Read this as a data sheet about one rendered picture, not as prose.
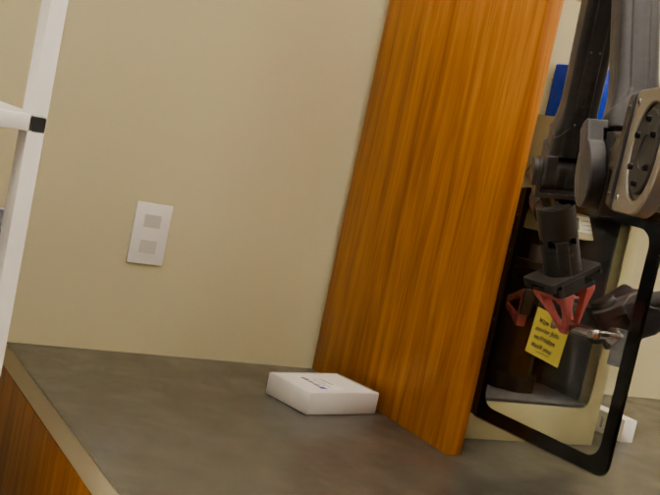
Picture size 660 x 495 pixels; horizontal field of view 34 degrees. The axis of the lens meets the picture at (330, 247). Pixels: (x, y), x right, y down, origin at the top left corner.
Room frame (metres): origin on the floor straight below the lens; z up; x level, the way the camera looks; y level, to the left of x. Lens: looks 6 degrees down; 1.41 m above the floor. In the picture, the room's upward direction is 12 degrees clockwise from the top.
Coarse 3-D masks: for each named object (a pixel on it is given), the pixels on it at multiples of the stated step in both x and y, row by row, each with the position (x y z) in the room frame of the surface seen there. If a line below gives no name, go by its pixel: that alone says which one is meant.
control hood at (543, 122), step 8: (544, 120) 1.77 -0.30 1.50; (552, 120) 1.76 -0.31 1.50; (536, 128) 1.79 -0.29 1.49; (544, 128) 1.77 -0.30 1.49; (536, 136) 1.78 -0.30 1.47; (544, 136) 1.77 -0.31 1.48; (536, 144) 1.78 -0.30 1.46; (536, 152) 1.78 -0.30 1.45; (528, 160) 1.79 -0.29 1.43; (528, 168) 1.79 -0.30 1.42
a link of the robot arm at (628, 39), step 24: (624, 0) 1.23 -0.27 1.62; (648, 0) 1.23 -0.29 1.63; (624, 24) 1.22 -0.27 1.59; (648, 24) 1.22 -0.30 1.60; (624, 48) 1.21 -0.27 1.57; (648, 48) 1.21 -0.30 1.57; (624, 72) 1.20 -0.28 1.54; (648, 72) 1.20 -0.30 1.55; (624, 96) 1.19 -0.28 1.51; (600, 120) 1.19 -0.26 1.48; (624, 120) 1.18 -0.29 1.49; (600, 144) 1.17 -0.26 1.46; (576, 168) 1.23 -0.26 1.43; (600, 168) 1.15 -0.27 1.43; (576, 192) 1.21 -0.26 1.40; (600, 192) 1.16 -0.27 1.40
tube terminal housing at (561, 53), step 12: (564, 0) 1.83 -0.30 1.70; (564, 12) 1.83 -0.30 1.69; (576, 12) 1.84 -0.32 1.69; (564, 24) 1.83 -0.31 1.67; (576, 24) 1.84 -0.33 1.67; (564, 36) 1.83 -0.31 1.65; (564, 48) 1.84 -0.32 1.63; (552, 60) 1.83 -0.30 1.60; (564, 60) 1.84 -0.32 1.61; (552, 72) 1.83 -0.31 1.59; (540, 108) 1.83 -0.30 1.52; (528, 180) 1.83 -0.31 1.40; (468, 420) 1.83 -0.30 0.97; (480, 420) 1.84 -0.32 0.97; (468, 432) 1.83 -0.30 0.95; (480, 432) 1.84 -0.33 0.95; (492, 432) 1.85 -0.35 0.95; (504, 432) 1.87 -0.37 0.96
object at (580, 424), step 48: (528, 192) 1.78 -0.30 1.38; (528, 240) 1.77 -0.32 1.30; (624, 240) 1.61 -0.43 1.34; (528, 288) 1.75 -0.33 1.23; (624, 288) 1.59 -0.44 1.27; (528, 336) 1.73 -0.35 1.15; (576, 336) 1.65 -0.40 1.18; (624, 336) 1.58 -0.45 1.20; (528, 384) 1.71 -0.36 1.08; (576, 384) 1.63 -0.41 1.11; (624, 384) 1.56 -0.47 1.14; (528, 432) 1.69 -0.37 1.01; (576, 432) 1.61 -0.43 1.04
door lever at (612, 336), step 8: (552, 320) 1.63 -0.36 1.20; (576, 328) 1.59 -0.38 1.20; (584, 328) 1.57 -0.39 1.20; (592, 328) 1.57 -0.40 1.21; (616, 328) 1.59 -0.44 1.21; (584, 336) 1.57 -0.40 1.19; (592, 336) 1.56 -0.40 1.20; (600, 336) 1.56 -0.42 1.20; (608, 336) 1.58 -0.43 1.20; (616, 336) 1.58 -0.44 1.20
